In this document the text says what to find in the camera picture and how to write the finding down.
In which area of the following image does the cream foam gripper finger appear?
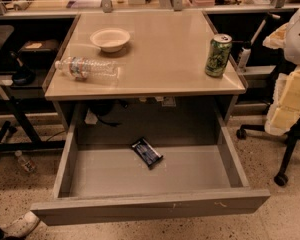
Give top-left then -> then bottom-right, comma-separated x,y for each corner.
262,23 -> 300,137

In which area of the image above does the dark blue snack bar wrapper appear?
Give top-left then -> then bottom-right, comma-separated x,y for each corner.
131,137 -> 163,169

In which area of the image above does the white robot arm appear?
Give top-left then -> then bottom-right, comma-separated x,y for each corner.
263,8 -> 300,136

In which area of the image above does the beige counter cabinet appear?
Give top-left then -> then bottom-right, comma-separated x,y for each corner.
42,10 -> 249,131

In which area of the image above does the open grey drawer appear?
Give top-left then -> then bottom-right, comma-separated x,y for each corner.
31,100 -> 270,225

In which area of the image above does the black office chair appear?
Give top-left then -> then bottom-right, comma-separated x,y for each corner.
236,107 -> 300,187

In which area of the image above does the green drink can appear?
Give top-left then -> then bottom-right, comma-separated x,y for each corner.
205,34 -> 232,77

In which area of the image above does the white paper bowl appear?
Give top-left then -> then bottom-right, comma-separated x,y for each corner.
90,28 -> 130,53

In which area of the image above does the clear plastic water bottle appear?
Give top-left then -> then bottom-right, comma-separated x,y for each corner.
55,57 -> 118,82

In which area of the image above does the black box under bench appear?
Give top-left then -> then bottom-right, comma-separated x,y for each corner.
17,39 -> 60,70

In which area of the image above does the black round floor device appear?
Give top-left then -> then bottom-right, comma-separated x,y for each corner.
10,51 -> 36,86

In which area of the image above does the small bottle on floor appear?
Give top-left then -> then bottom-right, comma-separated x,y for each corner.
15,150 -> 36,173

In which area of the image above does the white sneaker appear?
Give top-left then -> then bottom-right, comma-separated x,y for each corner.
2,211 -> 40,239

